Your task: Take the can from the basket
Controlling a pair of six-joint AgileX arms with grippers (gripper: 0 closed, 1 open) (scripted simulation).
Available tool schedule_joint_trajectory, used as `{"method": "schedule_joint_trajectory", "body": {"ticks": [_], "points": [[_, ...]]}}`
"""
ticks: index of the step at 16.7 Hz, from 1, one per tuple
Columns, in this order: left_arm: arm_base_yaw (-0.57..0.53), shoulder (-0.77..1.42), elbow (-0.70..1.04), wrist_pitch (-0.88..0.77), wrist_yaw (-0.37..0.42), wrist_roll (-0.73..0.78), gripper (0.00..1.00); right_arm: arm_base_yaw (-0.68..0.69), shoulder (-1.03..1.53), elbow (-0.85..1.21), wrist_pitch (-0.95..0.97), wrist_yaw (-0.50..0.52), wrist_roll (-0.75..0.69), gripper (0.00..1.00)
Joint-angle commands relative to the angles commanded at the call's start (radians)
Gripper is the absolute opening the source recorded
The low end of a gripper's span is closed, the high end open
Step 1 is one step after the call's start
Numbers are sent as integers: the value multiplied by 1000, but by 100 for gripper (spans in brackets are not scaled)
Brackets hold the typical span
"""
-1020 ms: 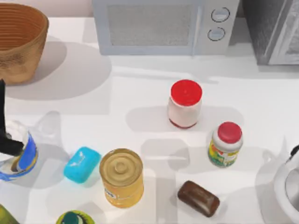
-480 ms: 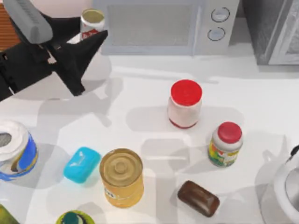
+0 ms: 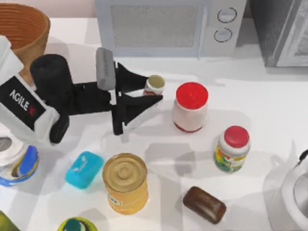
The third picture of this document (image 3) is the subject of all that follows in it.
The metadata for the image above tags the colourful jar with red lid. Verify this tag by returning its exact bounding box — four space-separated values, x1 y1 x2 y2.
214 125 251 174

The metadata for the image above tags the blue and white can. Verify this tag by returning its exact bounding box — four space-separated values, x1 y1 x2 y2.
0 127 40 187

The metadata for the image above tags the green and yellow can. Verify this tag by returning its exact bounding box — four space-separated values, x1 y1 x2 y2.
57 216 98 231

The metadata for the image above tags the blue soap box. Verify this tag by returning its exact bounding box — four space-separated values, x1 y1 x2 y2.
64 151 105 191

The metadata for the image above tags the green box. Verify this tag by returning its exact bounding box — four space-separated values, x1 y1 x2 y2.
0 210 20 231

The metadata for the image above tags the white jar with red lid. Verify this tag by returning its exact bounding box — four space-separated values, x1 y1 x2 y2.
171 82 209 133

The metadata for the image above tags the grey cabinet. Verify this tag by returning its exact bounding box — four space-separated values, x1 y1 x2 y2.
249 0 308 68

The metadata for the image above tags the pale microwave oven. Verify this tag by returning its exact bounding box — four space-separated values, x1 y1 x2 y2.
94 0 247 59

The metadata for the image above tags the round microwave knob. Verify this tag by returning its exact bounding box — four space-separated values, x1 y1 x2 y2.
213 27 233 44
217 7 238 24

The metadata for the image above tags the brown soap bar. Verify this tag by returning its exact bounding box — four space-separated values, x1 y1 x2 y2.
182 185 227 225

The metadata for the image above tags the brown ribbed basket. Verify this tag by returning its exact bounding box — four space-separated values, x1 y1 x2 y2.
0 3 51 85

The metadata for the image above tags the pale grey rounded box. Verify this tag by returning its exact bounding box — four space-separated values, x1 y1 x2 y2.
95 47 116 90

